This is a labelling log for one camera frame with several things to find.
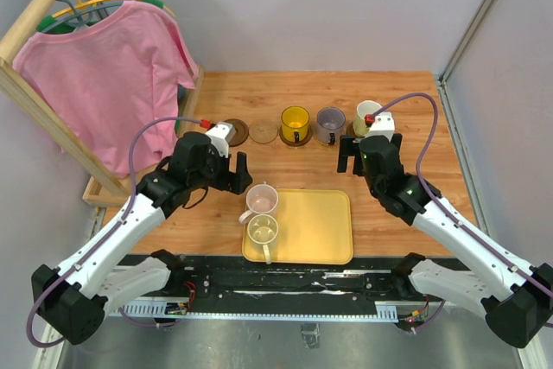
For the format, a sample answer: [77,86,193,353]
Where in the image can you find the purple mug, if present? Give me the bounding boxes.
[316,106,346,129]

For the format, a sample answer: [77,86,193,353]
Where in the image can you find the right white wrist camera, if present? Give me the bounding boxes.
[365,111,395,142]

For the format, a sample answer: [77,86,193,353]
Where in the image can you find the green garment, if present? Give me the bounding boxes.
[35,0,175,35]

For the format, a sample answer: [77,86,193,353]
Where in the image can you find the pink mug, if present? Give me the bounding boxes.
[238,183,279,224]

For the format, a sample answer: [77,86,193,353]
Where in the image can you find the brown wooden coaster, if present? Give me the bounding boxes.
[226,118,249,147]
[346,122,359,138]
[278,126,313,147]

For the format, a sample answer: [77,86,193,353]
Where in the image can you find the white green mug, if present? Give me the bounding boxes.
[353,100,382,137]

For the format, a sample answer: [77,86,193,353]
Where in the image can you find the aluminium frame post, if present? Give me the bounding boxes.
[440,0,526,85]

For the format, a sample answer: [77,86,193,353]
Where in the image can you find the grey clothes hanger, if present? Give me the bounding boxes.
[35,0,122,34]

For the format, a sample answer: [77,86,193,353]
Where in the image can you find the woven rattan coaster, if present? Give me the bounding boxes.
[249,119,278,144]
[314,124,346,146]

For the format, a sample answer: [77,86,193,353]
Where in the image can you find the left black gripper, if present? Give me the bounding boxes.
[189,144,253,194]

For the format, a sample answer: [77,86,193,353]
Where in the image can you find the purple cable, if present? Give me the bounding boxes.
[365,92,553,329]
[26,116,213,348]

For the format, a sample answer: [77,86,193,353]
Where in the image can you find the cream mug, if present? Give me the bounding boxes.
[247,214,279,264]

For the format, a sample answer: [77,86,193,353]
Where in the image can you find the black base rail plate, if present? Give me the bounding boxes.
[107,251,472,318]

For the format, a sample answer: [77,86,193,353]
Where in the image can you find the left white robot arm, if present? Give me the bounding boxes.
[26,122,252,345]

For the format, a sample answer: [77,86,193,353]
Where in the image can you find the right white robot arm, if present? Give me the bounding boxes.
[337,133,552,348]

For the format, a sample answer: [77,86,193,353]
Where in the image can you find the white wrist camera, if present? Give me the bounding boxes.
[365,111,395,142]
[206,122,236,158]

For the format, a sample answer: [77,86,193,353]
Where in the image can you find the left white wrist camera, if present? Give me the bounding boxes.
[206,122,236,158]

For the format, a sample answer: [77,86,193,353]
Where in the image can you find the pink t-shirt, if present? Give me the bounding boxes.
[12,1,199,178]

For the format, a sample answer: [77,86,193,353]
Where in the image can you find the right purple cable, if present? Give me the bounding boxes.
[365,92,553,329]

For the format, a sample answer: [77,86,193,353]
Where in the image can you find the yellow plastic tray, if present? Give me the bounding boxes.
[242,188,353,265]

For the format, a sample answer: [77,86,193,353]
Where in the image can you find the yellow transparent mug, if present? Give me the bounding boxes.
[281,106,310,142]

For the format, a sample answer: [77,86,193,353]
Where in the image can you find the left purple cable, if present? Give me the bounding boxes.
[26,116,213,348]

